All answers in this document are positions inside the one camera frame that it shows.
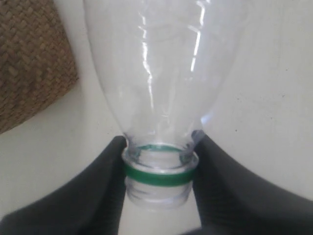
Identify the clear plastic bottle green label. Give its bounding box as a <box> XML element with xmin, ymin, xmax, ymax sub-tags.
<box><xmin>83</xmin><ymin>0</ymin><xmax>251</xmax><ymax>210</ymax></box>

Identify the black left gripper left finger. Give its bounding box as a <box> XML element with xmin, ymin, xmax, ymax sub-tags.
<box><xmin>0</xmin><ymin>136</ymin><xmax>126</xmax><ymax>235</ymax></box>

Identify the brown woven wicker basket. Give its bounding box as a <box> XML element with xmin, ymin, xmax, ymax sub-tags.
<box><xmin>0</xmin><ymin>0</ymin><xmax>78</xmax><ymax>133</ymax></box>

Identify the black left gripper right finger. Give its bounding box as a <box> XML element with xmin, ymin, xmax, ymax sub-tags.
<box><xmin>192</xmin><ymin>130</ymin><xmax>313</xmax><ymax>235</ymax></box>

